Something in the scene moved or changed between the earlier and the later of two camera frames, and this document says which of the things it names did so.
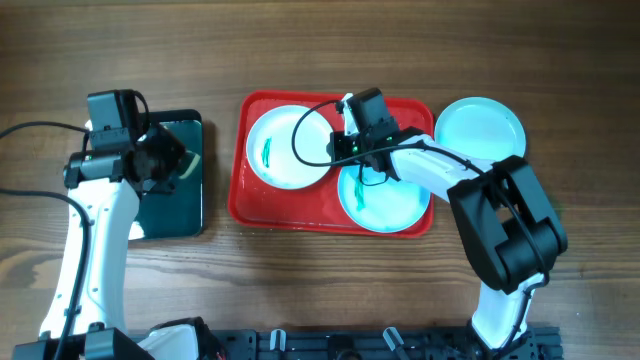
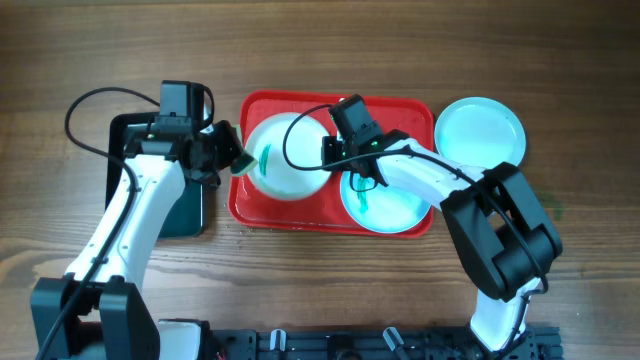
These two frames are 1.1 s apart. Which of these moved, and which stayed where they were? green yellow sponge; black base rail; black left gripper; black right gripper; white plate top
Moved: green yellow sponge; black left gripper; white plate top; black right gripper
Stayed: black base rail
